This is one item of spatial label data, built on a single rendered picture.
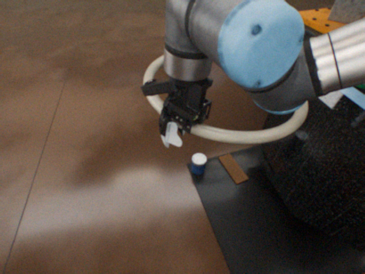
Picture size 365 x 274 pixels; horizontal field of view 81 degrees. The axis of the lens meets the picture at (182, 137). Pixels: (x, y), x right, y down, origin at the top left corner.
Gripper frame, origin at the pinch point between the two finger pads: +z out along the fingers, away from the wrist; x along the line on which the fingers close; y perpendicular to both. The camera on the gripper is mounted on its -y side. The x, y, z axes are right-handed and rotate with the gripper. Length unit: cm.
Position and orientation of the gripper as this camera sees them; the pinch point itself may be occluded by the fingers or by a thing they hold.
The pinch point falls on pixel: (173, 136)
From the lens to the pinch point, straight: 56.8
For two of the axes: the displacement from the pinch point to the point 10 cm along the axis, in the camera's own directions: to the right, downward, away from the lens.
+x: 6.4, -5.2, 5.7
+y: 7.6, 5.1, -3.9
